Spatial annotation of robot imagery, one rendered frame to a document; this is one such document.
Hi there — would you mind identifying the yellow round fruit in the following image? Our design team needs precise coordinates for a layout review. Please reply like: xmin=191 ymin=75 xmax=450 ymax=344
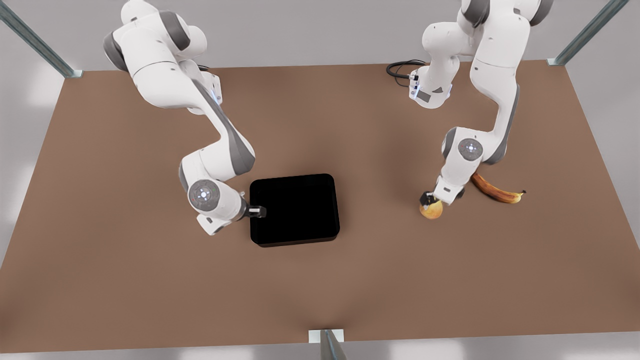
xmin=419 ymin=201 xmax=444 ymax=220

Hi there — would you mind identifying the brown spotted banana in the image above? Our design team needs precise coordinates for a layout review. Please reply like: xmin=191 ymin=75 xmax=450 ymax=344
xmin=470 ymin=172 xmax=527 ymax=204

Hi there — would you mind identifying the silver frame post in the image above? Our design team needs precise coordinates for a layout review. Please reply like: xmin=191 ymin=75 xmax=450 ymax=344
xmin=546 ymin=0 xmax=632 ymax=67
xmin=0 ymin=0 xmax=84 ymax=79
xmin=308 ymin=328 xmax=348 ymax=360

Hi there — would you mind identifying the black cable loop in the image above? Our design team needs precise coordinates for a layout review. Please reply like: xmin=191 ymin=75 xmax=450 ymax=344
xmin=386 ymin=59 xmax=427 ymax=89

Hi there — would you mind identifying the black square tray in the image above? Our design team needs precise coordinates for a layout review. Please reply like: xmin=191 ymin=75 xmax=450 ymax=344
xmin=249 ymin=173 xmax=341 ymax=248

